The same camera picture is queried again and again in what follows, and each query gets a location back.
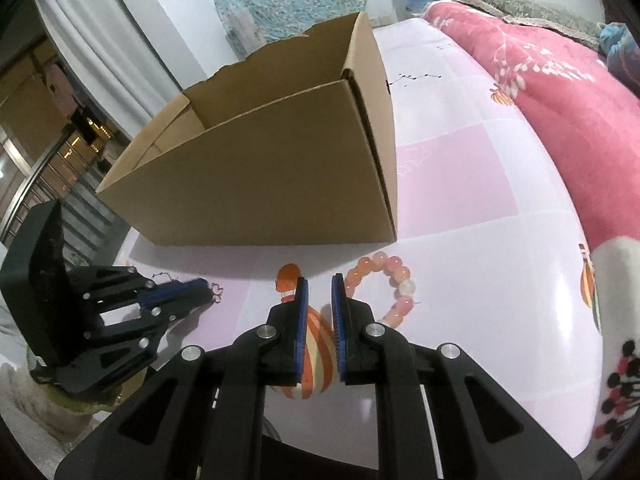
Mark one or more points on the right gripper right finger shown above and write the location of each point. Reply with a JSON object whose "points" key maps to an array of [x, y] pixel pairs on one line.
{"points": [[355, 355]]}

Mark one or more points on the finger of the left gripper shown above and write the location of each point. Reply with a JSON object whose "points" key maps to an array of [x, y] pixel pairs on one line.
{"points": [[175, 312], [191, 294]]}

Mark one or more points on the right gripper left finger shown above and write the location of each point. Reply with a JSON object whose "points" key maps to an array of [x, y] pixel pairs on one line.
{"points": [[284, 360]]}

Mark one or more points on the small silver earring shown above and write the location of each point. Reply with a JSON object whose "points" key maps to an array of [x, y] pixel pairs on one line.
{"points": [[217, 292]]}

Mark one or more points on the brown cardboard box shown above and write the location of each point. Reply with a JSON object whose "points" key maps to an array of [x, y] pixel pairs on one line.
{"points": [[295, 145]]}

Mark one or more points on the white curtain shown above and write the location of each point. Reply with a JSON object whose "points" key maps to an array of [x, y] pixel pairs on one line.
{"points": [[110, 58]]}

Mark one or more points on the pink floral blanket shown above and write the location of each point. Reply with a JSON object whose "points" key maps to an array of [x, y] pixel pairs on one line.
{"points": [[587, 120]]}

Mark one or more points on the grey pillow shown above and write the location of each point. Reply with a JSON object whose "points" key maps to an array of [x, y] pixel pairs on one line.
{"points": [[543, 15]]}

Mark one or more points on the blue patterned blanket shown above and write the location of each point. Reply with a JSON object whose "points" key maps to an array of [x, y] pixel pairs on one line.
{"points": [[621, 53]]}

